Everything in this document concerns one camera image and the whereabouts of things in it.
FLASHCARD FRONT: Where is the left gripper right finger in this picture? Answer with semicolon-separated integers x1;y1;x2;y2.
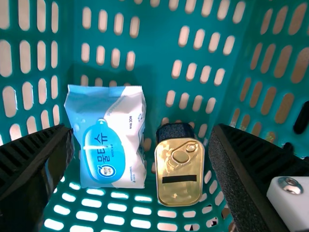
208;123;309;232

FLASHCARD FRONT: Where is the teal shopping basket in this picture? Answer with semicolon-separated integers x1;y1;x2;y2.
0;0;309;232

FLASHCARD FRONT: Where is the rectangular gold tin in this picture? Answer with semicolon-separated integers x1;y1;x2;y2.
154;122;206;207

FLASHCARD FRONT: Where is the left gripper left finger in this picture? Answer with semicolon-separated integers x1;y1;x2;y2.
0;124;74;232

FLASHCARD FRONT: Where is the blue white wet wipes pack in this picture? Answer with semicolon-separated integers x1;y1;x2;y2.
64;84;148;189

